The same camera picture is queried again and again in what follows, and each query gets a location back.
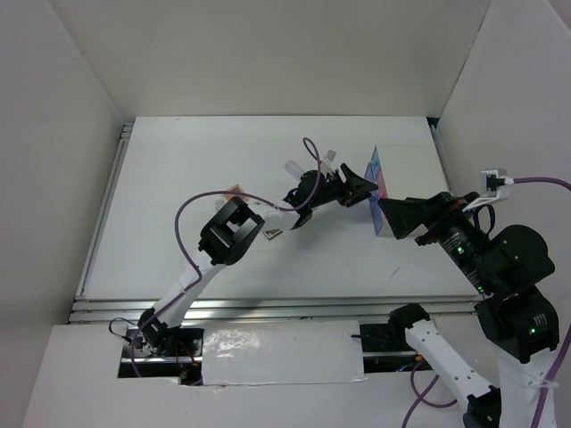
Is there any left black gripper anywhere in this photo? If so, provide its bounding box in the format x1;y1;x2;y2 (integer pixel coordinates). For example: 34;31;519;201
309;163;377;209

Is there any blue drawer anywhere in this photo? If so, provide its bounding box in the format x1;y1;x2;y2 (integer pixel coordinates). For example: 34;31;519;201
365;147;381;183

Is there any pink drawer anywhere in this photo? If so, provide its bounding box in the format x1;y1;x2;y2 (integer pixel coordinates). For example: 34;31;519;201
372;162;387;198

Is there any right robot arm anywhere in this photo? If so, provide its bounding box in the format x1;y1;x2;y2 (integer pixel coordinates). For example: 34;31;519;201
378;193;570;427

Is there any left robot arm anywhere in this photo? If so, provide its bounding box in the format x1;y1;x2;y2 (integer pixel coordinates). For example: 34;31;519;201
137;163;378;356

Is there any white drawer cabinet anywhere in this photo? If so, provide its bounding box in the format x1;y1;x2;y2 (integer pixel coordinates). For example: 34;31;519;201
378;145;449;200

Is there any clear bottle black cap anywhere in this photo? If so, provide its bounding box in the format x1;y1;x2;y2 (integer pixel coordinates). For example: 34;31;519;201
285;160;305;181

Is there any brown long eyeshadow palette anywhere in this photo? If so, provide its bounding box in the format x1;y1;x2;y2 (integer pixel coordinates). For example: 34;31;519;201
263;229;283;241

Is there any peach four-pan palette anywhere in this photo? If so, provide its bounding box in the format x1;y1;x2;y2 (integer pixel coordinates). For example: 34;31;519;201
223;185;248;202

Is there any white cover plate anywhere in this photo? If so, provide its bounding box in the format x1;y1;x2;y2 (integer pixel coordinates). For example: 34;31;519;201
202;320;367;386

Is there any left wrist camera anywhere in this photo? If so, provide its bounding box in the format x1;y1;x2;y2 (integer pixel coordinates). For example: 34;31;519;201
320;150;337;174

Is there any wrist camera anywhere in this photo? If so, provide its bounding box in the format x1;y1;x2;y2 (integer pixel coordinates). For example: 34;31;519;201
320;150;337;174
463;169;515;212

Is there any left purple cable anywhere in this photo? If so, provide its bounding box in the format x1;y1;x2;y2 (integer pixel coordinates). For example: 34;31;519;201
128;136;323;378

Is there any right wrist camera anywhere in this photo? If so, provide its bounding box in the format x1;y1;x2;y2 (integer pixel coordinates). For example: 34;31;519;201
463;169;515;212

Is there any aluminium rail frame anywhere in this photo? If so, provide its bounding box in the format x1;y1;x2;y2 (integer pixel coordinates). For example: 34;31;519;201
70;116;476;324

